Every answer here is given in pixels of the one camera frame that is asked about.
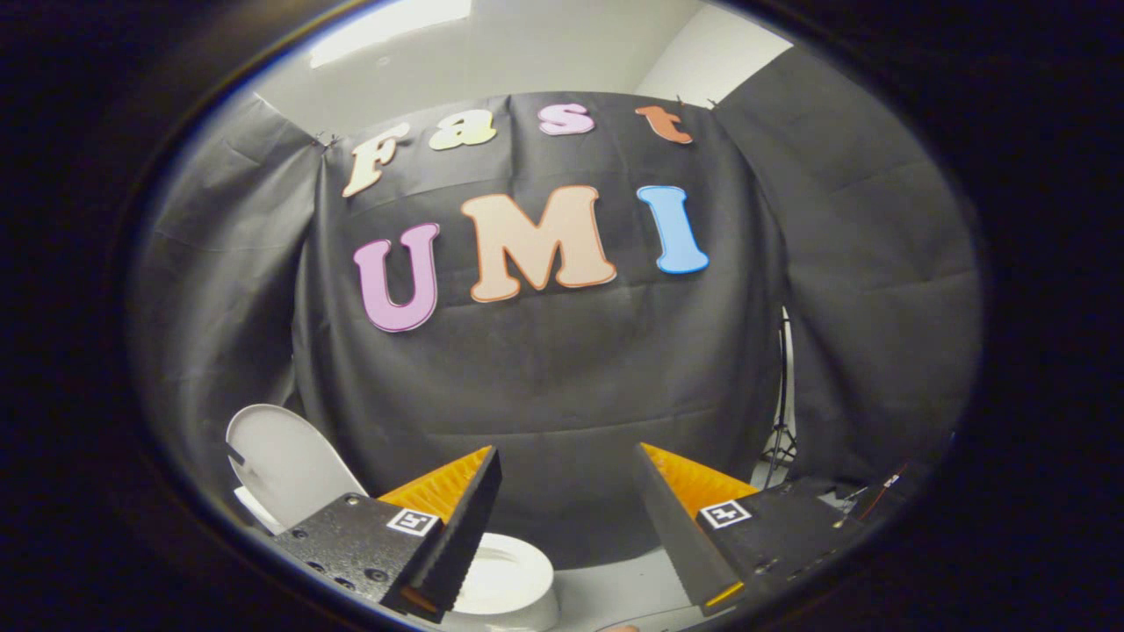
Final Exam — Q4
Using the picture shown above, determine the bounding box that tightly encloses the black tripod stand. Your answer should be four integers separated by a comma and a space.
759, 307, 801, 489

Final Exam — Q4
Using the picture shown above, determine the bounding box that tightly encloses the white toilet lid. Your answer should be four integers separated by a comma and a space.
226, 404, 370, 535

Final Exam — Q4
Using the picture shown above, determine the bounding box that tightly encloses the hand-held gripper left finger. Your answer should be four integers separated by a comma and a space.
268, 446, 503, 624

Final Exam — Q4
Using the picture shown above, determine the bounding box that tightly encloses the black backdrop cloth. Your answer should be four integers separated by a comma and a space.
132, 44, 983, 571

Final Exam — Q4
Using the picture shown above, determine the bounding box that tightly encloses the white toilet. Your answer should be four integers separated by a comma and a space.
233, 485, 561, 632

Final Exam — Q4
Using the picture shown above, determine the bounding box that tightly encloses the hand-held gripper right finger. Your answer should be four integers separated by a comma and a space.
634, 442, 866, 617

